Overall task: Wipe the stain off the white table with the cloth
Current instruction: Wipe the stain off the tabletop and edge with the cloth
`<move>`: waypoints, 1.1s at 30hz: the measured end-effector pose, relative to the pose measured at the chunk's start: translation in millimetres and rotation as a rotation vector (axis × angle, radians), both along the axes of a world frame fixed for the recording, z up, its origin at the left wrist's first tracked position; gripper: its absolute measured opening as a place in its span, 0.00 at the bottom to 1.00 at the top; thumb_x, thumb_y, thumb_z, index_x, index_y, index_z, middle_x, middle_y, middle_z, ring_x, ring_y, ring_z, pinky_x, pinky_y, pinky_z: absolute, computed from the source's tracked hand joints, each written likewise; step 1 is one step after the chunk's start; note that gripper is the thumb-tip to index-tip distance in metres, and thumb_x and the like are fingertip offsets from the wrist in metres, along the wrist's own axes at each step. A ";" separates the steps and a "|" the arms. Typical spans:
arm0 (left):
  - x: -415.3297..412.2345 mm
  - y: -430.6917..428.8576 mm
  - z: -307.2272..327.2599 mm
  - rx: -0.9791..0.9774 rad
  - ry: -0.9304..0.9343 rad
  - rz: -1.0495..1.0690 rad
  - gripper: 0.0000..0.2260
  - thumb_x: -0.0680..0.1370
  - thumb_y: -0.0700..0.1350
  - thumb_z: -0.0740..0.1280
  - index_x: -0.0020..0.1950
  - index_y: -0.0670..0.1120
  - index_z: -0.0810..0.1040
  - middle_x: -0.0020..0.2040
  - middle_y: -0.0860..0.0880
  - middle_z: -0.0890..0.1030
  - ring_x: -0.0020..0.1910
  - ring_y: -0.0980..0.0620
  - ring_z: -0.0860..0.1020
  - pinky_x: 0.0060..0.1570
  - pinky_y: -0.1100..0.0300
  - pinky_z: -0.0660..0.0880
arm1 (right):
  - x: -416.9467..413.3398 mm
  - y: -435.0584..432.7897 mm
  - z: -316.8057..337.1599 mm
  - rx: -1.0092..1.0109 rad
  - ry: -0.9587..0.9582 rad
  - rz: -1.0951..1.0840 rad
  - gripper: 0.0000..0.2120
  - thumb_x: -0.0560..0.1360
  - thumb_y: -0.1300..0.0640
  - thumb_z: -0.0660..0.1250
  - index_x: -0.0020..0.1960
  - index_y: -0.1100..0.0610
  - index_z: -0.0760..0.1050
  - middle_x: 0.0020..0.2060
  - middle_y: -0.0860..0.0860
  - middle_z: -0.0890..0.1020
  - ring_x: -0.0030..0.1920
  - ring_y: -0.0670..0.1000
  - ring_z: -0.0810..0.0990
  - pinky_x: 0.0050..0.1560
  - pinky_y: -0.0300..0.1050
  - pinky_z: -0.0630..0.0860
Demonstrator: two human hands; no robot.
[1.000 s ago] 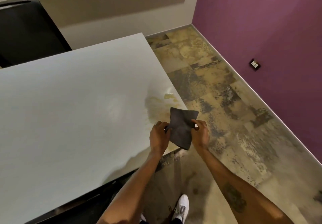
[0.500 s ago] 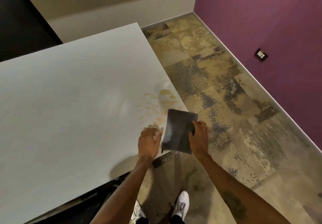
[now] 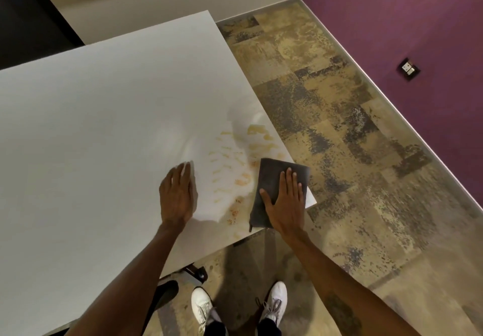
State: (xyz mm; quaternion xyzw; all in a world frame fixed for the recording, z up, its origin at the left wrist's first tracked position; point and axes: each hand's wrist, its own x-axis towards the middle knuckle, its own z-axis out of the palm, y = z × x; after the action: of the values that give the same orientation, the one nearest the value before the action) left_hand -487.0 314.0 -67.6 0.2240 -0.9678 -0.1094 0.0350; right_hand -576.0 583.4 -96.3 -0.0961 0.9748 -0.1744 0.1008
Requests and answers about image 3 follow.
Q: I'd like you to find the person's right black trouser leg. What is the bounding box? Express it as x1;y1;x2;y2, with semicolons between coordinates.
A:
257;318;282;336

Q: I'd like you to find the person's left forearm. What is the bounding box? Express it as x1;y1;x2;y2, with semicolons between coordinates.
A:
63;222;188;336

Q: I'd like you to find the black table caster wheel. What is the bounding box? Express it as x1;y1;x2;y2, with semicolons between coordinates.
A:
180;264;209;284

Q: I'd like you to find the black table base foot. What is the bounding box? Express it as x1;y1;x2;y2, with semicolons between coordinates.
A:
143;280;179;323

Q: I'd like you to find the person's black trouser leg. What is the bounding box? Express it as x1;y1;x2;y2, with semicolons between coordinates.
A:
204;319;228;336
257;318;282;336

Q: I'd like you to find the person's left hand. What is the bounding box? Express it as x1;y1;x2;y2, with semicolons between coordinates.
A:
159;161;195;231

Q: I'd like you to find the person's right white shoe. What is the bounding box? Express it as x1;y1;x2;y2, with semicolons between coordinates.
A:
259;281;288;327

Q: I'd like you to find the person's left white shoe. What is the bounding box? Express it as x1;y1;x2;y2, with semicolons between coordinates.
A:
190;287;216;335

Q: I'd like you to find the orange spill stain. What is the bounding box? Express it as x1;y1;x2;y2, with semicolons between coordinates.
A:
209;124;287;228

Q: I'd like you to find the black wall socket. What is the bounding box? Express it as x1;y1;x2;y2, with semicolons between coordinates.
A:
397;57;421;82

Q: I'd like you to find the person's right forearm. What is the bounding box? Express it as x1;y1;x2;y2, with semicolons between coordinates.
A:
281;228;413;336

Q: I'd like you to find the person's right hand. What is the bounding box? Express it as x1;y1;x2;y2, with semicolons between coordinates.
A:
259;167;306;235

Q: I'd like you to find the person's left black trouser leg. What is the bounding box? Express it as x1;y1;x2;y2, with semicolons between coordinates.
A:
204;319;228;336

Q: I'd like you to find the dark grey cleaning cloth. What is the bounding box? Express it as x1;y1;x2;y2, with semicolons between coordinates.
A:
249;158;311;233

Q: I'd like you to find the dark door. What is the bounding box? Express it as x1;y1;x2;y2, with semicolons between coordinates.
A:
0;0;85;71

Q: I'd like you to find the person's white shoe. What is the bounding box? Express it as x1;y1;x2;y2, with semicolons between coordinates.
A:
190;287;216;335
259;281;288;327

